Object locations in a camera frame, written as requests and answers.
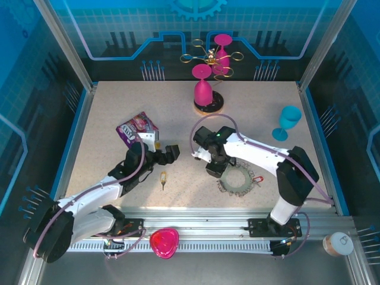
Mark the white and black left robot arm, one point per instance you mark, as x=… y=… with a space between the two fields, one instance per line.
x=89 y=196

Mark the aluminium table side rail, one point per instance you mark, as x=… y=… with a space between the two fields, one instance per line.
x=317 y=142
x=77 y=142

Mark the blue plastic goblet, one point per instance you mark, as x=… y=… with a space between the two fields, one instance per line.
x=289 y=117

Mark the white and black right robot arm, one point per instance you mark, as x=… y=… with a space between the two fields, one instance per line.
x=255 y=154

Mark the key with yellow head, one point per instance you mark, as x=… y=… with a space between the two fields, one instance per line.
x=163 y=178

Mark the pink plastic goblet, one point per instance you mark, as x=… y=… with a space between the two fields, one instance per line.
x=202 y=93

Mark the red plastic key tag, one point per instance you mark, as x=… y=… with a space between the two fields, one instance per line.
x=257 y=179

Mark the aluminium frame post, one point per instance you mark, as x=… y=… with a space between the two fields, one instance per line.
x=65 y=44
x=323 y=44

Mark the metal keyring with small rings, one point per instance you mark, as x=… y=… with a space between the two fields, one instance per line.
x=231 y=182

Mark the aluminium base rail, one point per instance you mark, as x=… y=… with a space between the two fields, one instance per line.
x=202 y=219

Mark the pink heart-shaped container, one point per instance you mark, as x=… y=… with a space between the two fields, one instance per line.
x=163 y=242

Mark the purple candy bag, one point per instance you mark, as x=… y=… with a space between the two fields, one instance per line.
x=135 y=124

